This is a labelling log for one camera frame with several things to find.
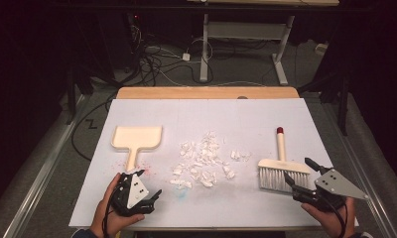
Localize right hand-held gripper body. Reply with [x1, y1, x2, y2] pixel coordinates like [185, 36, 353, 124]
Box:
[292, 168, 369, 213]

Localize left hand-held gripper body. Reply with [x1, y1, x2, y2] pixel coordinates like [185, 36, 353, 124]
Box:
[110, 171, 155, 218]

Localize cream brush with red tip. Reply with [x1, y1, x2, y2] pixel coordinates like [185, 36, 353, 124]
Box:
[257, 126, 312, 193]

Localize cream plastic dustpan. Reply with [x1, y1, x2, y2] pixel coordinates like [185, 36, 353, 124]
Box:
[110, 125, 164, 173]

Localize pile of white paper scraps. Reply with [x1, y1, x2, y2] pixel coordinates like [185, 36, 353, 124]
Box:
[169, 131, 253, 191]

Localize person's right hand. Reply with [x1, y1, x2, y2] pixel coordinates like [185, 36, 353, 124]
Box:
[300, 197, 357, 238]

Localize person's left hand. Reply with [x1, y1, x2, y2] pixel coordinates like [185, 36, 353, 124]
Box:
[89, 173, 146, 238]

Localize black stand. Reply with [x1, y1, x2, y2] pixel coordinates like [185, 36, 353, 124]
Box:
[65, 63, 77, 126]
[337, 74, 350, 137]

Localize wooden table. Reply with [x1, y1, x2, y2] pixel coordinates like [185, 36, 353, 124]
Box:
[115, 85, 301, 100]

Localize white power strip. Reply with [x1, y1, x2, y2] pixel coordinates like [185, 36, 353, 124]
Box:
[315, 43, 330, 56]

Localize metal floor rail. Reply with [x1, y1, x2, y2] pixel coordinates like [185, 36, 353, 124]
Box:
[319, 98, 397, 238]
[2, 94, 90, 238]

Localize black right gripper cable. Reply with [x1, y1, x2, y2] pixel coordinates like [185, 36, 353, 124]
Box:
[330, 197, 349, 238]

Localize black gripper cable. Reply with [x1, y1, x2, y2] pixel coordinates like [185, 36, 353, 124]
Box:
[330, 197, 349, 238]
[101, 187, 121, 238]

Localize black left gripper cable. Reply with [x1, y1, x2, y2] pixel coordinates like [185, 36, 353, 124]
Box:
[101, 187, 121, 238]

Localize black floor cable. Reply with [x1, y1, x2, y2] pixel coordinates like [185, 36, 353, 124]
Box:
[70, 95, 118, 163]

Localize tangle of black cables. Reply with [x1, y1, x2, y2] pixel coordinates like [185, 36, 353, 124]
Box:
[126, 13, 217, 87]

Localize white metal desk frame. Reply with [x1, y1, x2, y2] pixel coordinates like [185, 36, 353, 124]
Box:
[186, 0, 340, 86]

